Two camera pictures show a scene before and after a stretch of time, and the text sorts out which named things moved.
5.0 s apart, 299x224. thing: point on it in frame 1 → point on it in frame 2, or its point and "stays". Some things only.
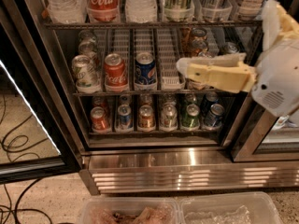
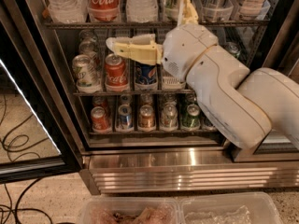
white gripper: [277, 77] → [184, 49]
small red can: [99, 119] stays
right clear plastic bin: [227, 208] stays
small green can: [192, 121] stays
